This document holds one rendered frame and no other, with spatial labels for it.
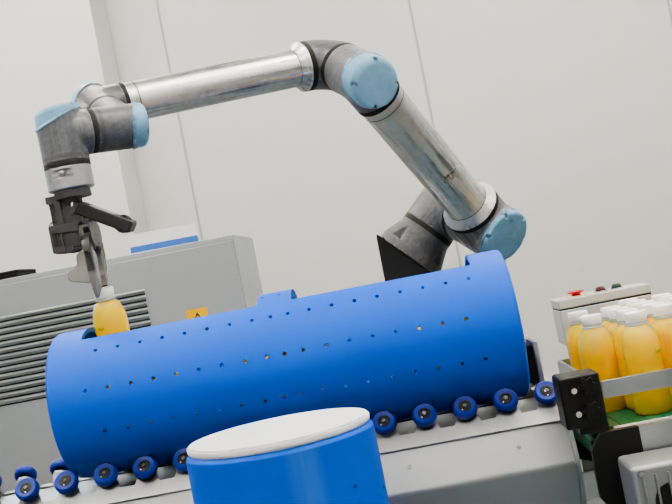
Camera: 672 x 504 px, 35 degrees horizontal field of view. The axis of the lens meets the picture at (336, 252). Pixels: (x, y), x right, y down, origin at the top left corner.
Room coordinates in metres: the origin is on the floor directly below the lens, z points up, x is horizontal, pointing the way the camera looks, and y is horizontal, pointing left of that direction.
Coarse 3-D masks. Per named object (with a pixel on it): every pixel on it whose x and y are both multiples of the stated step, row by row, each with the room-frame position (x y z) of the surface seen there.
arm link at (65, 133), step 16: (48, 112) 2.01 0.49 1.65; (64, 112) 2.02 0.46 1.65; (80, 112) 2.05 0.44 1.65; (48, 128) 2.01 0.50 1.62; (64, 128) 2.01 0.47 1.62; (80, 128) 2.03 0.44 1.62; (48, 144) 2.01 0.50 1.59; (64, 144) 2.01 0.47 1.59; (80, 144) 2.03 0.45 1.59; (48, 160) 2.02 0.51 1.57; (64, 160) 2.01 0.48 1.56; (80, 160) 2.03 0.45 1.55
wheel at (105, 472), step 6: (96, 468) 1.96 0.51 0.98; (102, 468) 1.96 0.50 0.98; (108, 468) 1.96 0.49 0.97; (114, 468) 1.96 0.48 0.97; (96, 474) 1.95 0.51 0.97; (102, 474) 1.95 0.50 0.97; (108, 474) 1.95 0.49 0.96; (114, 474) 1.95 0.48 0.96; (96, 480) 1.95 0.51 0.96; (102, 480) 1.94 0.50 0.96; (108, 480) 1.94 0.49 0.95; (114, 480) 1.95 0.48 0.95; (102, 486) 1.95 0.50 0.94
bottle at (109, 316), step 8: (112, 296) 2.06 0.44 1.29; (96, 304) 2.05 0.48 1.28; (104, 304) 2.04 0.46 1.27; (112, 304) 2.04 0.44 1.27; (120, 304) 2.06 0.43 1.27; (96, 312) 2.04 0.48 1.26; (104, 312) 2.03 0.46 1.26; (112, 312) 2.04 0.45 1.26; (120, 312) 2.05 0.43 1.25; (96, 320) 2.04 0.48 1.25; (104, 320) 2.03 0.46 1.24; (112, 320) 2.04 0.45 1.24; (120, 320) 2.05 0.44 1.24; (96, 328) 2.05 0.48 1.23; (104, 328) 2.04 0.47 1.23; (112, 328) 2.04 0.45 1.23; (120, 328) 2.04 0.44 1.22; (128, 328) 2.07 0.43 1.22
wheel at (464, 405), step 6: (462, 396) 1.94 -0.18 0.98; (468, 396) 1.93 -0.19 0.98; (456, 402) 1.93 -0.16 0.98; (462, 402) 1.93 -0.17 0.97; (468, 402) 1.93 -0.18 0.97; (474, 402) 1.92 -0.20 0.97; (456, 408) 1.92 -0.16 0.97; (462, 408) 1.92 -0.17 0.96; (468, 408) 1.92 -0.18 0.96; (474, 408) 1.92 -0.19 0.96; (456, 414) 1.92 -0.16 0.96; (462, 414) 1.91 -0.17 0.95; (468, 414) 1.91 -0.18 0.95; (474, 414) 1.92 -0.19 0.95
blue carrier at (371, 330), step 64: (192, 320) 1.98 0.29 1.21; (256, 320) 1.94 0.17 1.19; (320, 320) 1.92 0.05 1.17; (384, 320) 1.91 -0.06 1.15; (448, 320) 1.89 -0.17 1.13; (512, 320) 1.88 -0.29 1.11; (64, 384) 1.93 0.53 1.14; (128, 384) 1.92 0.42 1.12; (192, 384) 1.91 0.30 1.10; (256, 384) 1.91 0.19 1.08; (320, 384) 1.90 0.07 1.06; (384, 384) 1.91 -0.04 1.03; (448, 384) 1.91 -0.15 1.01; (512, 384) 1.93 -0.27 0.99; (64, 448) 1.94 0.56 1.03; (128, 448) 1.95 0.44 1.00
